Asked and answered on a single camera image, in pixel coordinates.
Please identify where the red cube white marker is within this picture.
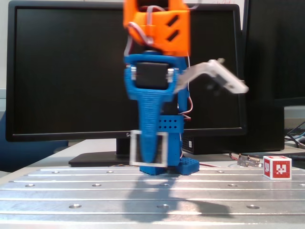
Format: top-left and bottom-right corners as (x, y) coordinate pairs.
(263, 155), (293, 179)

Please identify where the white camera mount circuit board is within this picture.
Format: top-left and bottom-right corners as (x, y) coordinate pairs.
(175, 58), (250, 96)

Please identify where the black cube number five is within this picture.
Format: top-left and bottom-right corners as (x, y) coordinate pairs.
(130, 130), (169, 167)

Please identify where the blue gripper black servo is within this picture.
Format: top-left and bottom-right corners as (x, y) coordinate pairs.
(123, 53), (189, 166)

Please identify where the bare controller circuit board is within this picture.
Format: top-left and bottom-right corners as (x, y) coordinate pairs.
(237, 154), (263, 168)

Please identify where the large black Dell monitor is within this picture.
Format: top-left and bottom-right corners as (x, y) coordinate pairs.
(6, 0), (248, 167)

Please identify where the red white wire bundle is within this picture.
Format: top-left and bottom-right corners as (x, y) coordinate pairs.
(198, 162), (222, 168)

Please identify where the aluminium slotted base plate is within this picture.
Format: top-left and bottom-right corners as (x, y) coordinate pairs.
(0, 167), (305, 229)

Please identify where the black frameless monitor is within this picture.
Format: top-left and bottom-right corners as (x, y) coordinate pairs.
(245, 0), (305, 107)

